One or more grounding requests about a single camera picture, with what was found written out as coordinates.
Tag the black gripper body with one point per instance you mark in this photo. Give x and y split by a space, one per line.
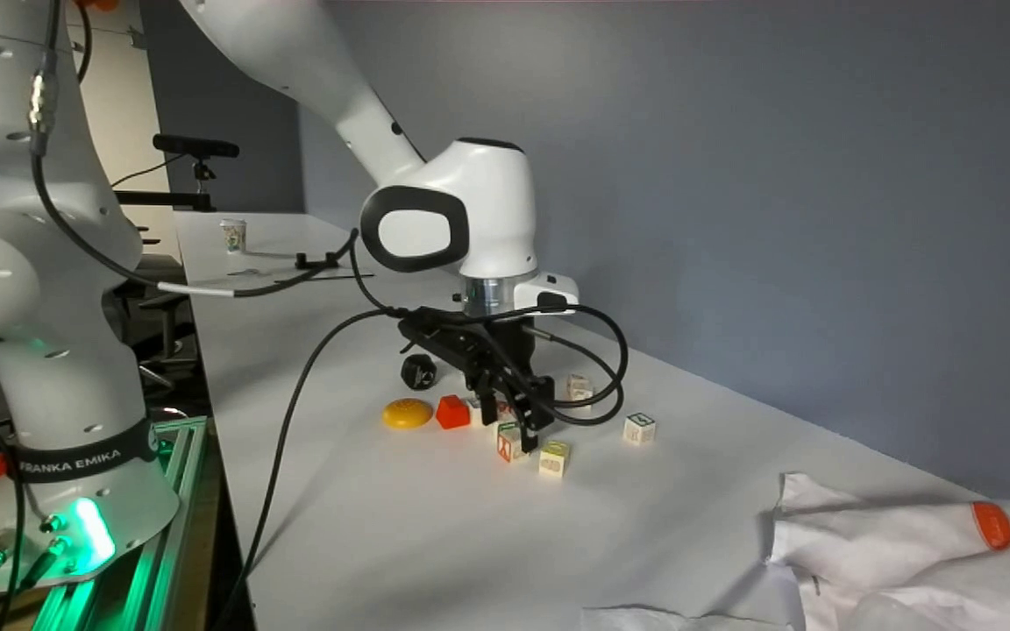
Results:
465 333

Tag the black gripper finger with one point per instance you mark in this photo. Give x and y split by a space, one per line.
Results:
486 389
538 404

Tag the red letter M wooden block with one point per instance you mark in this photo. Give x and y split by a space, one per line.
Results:
510 441

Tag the yellow letter O wooden block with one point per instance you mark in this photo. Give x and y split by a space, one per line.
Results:
555 455

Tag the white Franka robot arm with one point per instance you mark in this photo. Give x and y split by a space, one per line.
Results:
459 197

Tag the red letter J wooden block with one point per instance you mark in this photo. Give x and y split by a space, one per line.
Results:
510 410

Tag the red faceted plastic object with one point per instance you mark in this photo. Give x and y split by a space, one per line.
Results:
455 410

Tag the green letter N wooden block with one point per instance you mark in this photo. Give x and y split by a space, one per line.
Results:
581 385

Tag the black faceted object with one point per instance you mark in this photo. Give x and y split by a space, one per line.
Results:
419 373

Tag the yellow dome shaped object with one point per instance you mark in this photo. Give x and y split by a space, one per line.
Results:
407 413

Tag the green framed wooden alphabet block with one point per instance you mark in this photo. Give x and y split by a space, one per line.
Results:
641 428

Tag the small pale wooden block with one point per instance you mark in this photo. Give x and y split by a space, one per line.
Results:
234 231

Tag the crumpled white paper towel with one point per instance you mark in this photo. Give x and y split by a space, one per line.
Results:
880 560

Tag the orange plastic object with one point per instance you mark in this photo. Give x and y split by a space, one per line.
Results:
994 525

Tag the black stereo camera on stand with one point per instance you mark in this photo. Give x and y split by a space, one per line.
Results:
195 146

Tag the metal robot mounting frame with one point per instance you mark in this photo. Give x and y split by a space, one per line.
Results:
165 560

